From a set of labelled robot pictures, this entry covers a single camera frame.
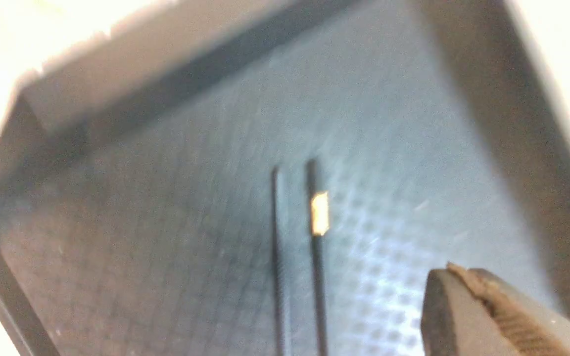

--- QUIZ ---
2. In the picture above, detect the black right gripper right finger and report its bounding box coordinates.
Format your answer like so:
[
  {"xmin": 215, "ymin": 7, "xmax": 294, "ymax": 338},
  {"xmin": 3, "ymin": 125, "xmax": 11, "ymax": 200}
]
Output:
[{"xmin": 446, "ymin": 262, "xmax": 570, "ymax": 356}]

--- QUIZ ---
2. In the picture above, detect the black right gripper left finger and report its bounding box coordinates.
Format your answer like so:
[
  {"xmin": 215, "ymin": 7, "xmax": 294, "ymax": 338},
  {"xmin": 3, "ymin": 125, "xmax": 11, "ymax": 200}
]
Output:
[{"xmin": 421, "ymin": 269, "xmax": 504, "ymax": 356}]

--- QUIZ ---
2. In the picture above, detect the plain black chopstick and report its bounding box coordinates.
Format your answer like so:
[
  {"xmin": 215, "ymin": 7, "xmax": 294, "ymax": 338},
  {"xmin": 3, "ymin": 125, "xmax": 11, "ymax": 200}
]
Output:
[{"xmin": 271, "ymin": 165, "xmax": 292, "ymax": 356}]

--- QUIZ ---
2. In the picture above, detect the black chopstick gold band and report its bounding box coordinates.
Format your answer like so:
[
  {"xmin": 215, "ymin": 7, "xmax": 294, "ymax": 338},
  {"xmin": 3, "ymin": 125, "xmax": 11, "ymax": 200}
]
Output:
[{"xmin": 307, "ymin": 158, "xmax": 331, "ymax": 356}]

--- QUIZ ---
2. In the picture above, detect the black plastic serving tray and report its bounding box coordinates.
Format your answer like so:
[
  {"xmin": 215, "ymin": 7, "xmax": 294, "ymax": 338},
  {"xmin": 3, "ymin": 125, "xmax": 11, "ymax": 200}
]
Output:
[{"xmin": 0, "ymin": 0, "xmax": 570, "ymax": 356}]

